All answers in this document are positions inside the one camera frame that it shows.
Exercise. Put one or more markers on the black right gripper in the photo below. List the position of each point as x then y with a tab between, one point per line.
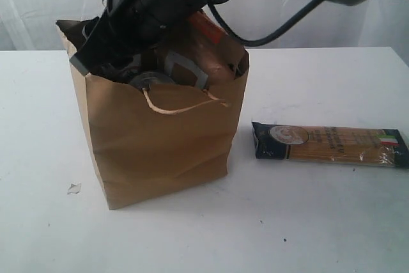
129	27

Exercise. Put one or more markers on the brown kraft pouch orange label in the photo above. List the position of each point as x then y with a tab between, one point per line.
195	52

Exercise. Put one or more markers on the brown paper bag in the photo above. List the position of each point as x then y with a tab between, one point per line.
146	144

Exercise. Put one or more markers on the spaghetti pasta packet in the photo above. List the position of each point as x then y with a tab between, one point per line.
376	147

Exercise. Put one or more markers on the clear plastic scrap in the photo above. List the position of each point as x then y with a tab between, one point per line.
74	188

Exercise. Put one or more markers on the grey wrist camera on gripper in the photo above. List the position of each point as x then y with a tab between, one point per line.
92	54

